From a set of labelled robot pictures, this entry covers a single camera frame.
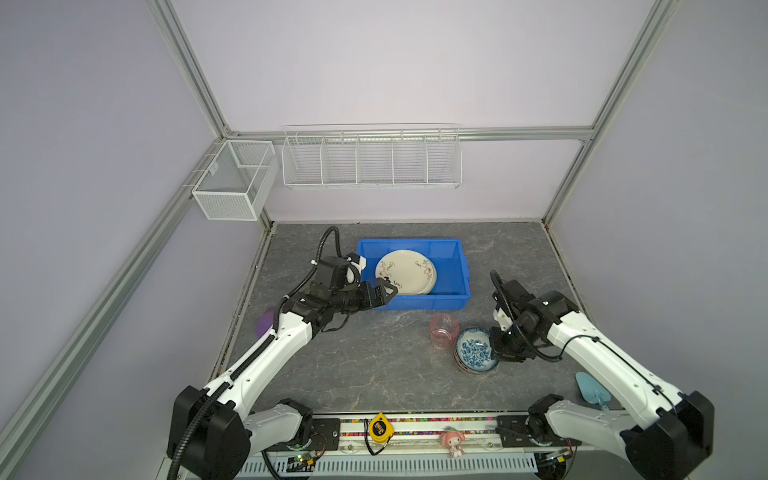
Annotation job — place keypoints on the yellow tape measure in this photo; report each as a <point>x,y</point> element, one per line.
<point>378,432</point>

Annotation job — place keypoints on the blue plastic bin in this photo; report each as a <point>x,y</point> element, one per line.
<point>452,290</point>

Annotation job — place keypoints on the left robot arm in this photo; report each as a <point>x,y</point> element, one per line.
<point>214,429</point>

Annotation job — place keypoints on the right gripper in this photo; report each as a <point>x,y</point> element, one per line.
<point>499,351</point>

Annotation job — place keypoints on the white mesh basket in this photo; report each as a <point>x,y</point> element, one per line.
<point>236,183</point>

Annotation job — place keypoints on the pink glass cup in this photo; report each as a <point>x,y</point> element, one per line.
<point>444,330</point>

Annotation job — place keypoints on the blue patterned bowl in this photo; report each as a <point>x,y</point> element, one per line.
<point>473,352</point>

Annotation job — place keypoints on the purple silicone spatula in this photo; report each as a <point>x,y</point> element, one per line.
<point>264,323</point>

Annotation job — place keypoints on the teal plastic trowel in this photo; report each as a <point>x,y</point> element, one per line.
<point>592,391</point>

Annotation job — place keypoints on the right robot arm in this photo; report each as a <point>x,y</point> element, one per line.
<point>661,431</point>

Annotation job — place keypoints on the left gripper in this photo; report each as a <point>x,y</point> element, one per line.
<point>368,301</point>

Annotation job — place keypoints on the pink doll figurine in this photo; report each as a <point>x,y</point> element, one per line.
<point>453,439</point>

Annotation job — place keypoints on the white wire wall rack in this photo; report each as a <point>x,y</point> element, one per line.
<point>358,156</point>

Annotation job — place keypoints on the cream painted plate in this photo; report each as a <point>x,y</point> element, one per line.
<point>409,271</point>

